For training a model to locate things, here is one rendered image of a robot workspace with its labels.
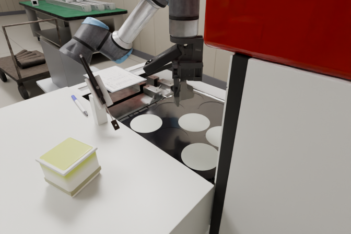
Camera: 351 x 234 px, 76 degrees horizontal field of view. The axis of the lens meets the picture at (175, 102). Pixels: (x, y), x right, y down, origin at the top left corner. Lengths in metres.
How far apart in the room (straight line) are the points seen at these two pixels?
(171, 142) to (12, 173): 0.36
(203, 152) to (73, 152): 0.32
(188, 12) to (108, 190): 0.41
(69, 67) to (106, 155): 0.60
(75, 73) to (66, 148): 0.64
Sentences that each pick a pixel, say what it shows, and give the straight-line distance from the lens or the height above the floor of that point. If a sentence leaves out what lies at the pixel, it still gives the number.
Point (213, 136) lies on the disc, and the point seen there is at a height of 0.90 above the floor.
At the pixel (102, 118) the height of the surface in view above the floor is 0.98.
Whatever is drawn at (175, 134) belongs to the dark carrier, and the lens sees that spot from 0.67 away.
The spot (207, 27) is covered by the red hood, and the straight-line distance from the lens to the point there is 0.32.
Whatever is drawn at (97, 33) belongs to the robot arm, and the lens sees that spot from 1.19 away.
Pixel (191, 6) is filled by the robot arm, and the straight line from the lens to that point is 0.56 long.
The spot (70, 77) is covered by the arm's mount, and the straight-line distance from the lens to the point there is 1.07.
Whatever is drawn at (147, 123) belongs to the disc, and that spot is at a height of 0.90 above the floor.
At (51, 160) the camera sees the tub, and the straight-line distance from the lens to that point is 0.45.
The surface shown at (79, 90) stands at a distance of 0.85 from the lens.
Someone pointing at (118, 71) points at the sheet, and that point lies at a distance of 0.93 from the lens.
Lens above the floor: 1.31
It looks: 30 degrees down
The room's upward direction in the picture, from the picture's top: straight up
